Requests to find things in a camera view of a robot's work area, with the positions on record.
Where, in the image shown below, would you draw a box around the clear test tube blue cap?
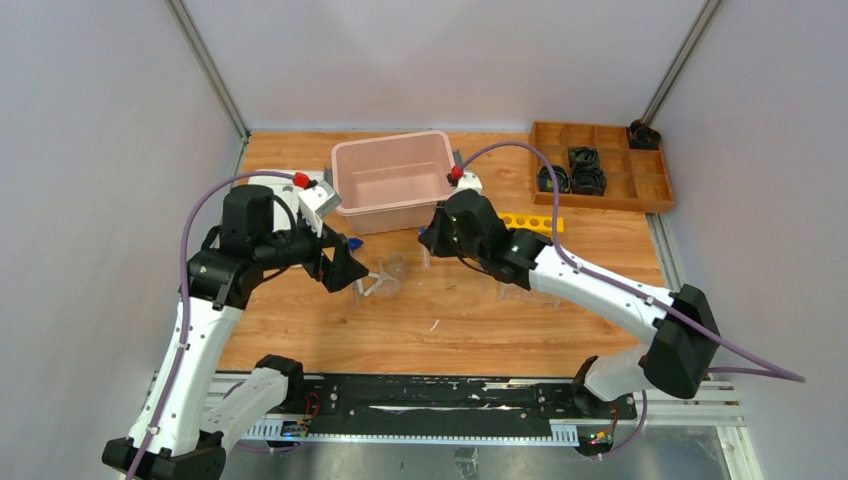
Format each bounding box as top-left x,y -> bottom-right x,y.
418,227 -> 431,271

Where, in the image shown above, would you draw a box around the yellow test tube rack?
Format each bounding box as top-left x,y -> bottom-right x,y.
498,212 -> 565,236

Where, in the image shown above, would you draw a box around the pink plastic storage bin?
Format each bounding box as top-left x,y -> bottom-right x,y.
331,130 -> 455,236

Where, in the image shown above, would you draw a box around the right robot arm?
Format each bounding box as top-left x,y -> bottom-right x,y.
418,190 -> 719,418

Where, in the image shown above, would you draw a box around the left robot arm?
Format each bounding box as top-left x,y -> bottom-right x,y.
102,179 -> 368,479

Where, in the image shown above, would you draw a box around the white clay triangle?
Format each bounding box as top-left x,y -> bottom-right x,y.
354,273 -> 384,297

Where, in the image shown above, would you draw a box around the clear glass funnel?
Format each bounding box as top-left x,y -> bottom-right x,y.
373,260 -> 402,298

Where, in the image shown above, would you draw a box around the small glass beaker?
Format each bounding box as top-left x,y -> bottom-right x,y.
387,253 -> 407,282

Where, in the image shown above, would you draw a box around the wooden compartment tray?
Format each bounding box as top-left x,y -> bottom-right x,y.
529,120 -> 675,214

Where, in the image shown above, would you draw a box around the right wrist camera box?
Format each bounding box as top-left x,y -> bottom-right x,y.
455,170 -> 483,195

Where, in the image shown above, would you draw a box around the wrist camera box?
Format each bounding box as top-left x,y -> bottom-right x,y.
455,170 -> 483,195
298,180 -> 342,238

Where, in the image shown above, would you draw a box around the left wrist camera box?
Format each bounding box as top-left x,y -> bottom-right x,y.
298,180 -> 342,238

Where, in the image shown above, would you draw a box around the black coiled strap left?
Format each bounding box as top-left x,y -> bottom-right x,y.
537,164 -> 572,194

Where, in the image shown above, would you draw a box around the black coiled strap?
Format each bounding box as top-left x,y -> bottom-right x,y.
568,146 -> 602,170
571,165 -> 608,197
537,164 -> 572,194

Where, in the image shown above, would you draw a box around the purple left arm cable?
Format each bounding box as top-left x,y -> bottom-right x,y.
122,170 -> 313,480

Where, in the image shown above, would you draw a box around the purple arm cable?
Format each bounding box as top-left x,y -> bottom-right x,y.
122,170 -> 313,480
447,140 -> 806,384

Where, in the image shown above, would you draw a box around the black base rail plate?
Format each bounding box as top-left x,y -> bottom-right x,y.
272,373 -> 637,441

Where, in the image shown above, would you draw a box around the black coiled strap top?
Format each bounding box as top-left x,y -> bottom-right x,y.
568,146 -> 602,170

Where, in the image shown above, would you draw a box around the black coiled strap bottom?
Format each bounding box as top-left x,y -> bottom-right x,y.
571,165 -> 608,197

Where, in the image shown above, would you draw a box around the black coiled strap outside tray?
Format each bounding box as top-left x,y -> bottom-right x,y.
626,119 -> 663,151

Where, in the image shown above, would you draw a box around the aluminium frame post left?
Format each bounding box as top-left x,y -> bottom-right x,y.
164,0 -> 251,146

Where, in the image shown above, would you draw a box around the aluminium frame post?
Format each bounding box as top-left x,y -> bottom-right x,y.
164,0 -> 251,146
641,0 -> 725,126

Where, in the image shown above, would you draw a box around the aluminium frame post right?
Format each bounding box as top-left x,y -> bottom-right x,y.
641,0 -> 725,126

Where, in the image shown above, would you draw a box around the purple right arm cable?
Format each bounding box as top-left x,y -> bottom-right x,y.
447,140 -> 806,384

